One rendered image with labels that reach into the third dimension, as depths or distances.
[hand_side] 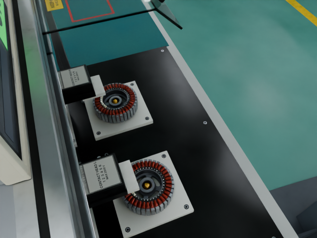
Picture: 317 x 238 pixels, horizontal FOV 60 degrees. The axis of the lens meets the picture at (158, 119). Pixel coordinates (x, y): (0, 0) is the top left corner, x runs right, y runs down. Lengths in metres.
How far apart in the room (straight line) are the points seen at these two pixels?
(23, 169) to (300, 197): 1.44
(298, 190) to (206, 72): 0.94
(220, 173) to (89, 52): 0.57
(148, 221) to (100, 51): 0.58
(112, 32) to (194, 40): 1.27
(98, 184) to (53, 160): 0.20
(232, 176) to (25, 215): 0.48
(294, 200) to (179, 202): 1.03
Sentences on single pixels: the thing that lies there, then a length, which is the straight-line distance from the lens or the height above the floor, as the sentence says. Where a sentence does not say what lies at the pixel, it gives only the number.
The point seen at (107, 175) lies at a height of 0.92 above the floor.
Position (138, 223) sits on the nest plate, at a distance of 0.58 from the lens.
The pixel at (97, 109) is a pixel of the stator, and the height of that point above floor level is 0.81.
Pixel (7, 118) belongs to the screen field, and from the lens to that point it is 0.27.
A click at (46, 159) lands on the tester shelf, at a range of 0.28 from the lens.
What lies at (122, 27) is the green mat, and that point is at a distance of 1.04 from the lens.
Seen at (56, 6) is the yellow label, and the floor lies 1.07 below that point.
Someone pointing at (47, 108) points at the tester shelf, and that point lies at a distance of 0.31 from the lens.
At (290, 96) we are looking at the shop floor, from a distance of 1.98.
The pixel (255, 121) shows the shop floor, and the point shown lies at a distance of 1.76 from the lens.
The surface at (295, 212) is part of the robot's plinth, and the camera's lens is 1.54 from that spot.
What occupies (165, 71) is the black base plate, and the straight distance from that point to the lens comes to 0.83.
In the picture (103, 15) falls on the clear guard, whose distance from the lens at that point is 0.52.
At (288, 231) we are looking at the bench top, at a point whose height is 0.75.
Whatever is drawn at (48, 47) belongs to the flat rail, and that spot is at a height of 1.04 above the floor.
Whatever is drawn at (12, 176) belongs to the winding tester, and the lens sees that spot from 0.27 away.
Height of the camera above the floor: 1.34
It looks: 54 degrees down
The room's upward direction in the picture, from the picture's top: straight up
